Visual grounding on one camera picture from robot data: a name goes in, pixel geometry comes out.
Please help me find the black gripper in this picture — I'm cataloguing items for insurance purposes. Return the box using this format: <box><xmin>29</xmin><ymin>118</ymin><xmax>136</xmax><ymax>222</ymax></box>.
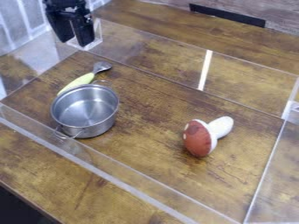
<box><xmin>41</xmin><ymin>0</ymin><xmax>93</xmax><ymax>43</ymax></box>

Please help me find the green handled metal spoon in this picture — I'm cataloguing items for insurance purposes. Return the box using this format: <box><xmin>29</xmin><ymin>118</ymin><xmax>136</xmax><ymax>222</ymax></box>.
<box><xmin>59</xmin><ymin>61</ymin><xmax>112</xmax><ymax>94</ymax></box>

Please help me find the stainless steel pot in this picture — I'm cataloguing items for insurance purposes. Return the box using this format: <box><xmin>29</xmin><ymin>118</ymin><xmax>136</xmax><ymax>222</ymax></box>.
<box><xmin>51</xmin><ymin>80</ymin><xmax>119</xmax><ymax>139</ymax></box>

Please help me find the black bar on table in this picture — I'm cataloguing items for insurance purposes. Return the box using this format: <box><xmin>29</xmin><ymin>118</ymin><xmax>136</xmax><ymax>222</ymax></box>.
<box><xmin>189</xmin><ymin>3</ymin><xmax>267</xmax><ymax>28</ymax></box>

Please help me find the red plush mushroom toy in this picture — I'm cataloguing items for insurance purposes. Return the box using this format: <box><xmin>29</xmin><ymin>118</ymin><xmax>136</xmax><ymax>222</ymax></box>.
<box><xmin>181</xmin><ymin>116</ymin><xmax>234</xmax><ymax>158</ymax></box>

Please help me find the clear acrylic triangle bracket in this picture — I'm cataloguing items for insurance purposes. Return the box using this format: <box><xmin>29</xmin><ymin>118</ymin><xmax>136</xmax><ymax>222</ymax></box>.
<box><xmin>67</xmin><ymin>18</ymin><xmax>103</xmax><ymax>51</ymax></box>

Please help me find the clear acrylic enclosure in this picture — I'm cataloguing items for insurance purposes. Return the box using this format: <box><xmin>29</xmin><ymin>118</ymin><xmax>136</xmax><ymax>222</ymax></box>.
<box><xmin>0</xmin><ymin>21</ymin><xmax>299</xmax><ymax>224</ymax></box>

